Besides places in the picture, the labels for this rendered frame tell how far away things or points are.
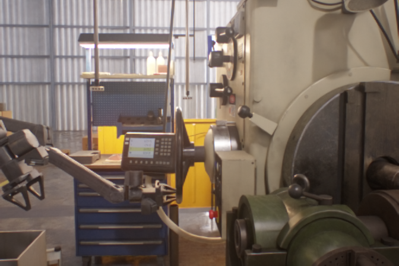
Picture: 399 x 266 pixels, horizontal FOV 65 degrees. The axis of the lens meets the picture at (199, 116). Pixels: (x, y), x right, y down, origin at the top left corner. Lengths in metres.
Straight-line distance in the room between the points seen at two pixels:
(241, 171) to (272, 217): 0.29
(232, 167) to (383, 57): 0.63
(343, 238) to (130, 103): 2.71
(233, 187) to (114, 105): 2.38
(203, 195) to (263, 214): 3.32
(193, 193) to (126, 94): 1.53
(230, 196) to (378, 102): 0.52
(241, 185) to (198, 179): 2.98
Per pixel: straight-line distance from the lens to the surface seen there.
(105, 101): 3.23
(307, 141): 0.99
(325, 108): 1.00
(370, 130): 1.07
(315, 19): 1.13
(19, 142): 1.09
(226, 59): 1.31
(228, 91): 1.12
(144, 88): 3.15
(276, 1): 1.10
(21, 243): 2.74
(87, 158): 2.82
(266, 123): 1.01
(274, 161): 1.05
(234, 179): 0.96
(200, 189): 3.97
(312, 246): 0.66
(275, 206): 0.71
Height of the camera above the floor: 1.52
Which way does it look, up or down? 4 degrees down
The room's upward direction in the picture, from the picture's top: straight up
